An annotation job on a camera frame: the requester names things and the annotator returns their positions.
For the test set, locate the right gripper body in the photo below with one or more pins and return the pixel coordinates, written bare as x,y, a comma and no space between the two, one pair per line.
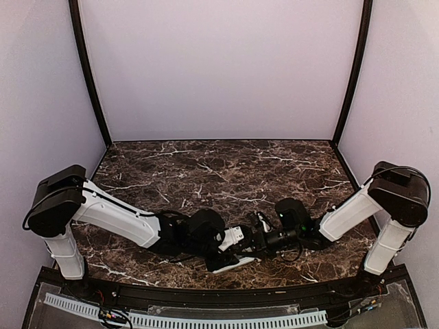
261,240

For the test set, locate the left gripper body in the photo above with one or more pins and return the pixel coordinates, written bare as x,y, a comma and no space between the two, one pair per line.
212,264

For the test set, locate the white remote control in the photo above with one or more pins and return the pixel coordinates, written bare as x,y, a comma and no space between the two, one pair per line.
241,261

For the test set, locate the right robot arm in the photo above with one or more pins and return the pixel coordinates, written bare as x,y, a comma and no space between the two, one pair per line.
404,193

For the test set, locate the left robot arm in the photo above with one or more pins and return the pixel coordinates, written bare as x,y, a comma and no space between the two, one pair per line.
68,196

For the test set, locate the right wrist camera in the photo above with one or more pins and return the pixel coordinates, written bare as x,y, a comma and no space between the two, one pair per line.
260,221

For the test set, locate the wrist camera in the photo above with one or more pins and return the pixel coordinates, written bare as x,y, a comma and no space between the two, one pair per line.
236,238
260,221

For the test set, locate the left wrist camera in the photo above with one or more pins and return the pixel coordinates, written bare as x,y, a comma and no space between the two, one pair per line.
236,238

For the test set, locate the white slotted cable duct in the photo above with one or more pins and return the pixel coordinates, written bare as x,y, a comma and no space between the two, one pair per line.
144,320

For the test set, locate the black front rail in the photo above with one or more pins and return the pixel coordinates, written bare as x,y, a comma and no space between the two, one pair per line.
337,296

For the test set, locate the right black frame post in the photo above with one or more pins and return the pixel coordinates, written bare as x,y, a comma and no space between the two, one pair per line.
362,37

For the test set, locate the black frame post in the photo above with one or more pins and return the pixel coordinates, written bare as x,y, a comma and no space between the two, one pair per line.
362,37
76,21

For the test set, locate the left black frame post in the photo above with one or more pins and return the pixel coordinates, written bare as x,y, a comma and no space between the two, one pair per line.
76,21

